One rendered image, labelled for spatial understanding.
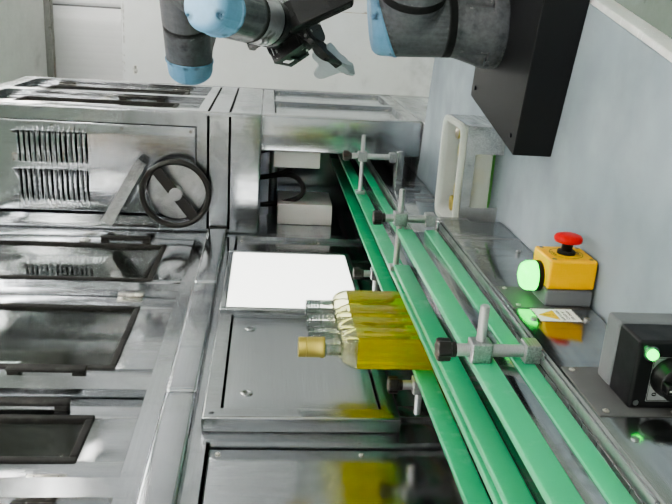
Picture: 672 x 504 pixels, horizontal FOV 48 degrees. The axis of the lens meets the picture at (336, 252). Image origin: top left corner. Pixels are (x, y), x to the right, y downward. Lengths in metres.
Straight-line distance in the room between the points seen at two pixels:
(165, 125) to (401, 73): 2.98
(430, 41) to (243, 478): 0.78
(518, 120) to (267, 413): 0.64
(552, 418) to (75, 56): 5.06
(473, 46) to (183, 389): 0.79
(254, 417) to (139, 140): 1.25
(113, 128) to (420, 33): 1.26
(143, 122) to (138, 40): 2.79
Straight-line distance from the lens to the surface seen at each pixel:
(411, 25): 1.31
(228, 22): 1.09
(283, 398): 1.37
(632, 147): 1.07
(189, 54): 1.24
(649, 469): 0.78
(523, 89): 1.27
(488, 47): 1.35
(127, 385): 1.48
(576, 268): 1.11
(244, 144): 2.31
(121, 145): 2.37
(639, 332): 0.87
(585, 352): 0.99
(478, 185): 1.56
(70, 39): 5.66
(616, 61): 1.14
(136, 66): 5.11
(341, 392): 1.40
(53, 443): 1.37
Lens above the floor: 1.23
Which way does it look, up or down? 6 degrees down
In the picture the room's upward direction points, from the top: 88 degrees counter-clockwise
